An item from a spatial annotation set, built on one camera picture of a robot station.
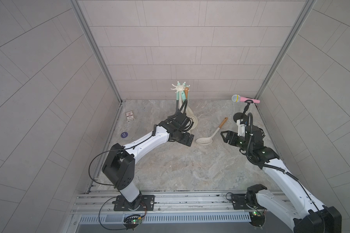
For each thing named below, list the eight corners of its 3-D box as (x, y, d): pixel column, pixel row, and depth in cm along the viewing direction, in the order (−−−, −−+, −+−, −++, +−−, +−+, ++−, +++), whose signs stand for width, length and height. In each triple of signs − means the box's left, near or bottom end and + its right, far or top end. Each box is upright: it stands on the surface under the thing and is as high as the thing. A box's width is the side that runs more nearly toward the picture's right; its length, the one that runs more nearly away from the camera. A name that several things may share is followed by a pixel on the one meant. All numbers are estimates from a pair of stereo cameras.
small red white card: (127, 122, 105) (126, 120, 103) (126, 113, 110) (125, 112, 108) (135, 120, 106) (134, 118, 104) (133, 112, 111) (132, 110, 109)
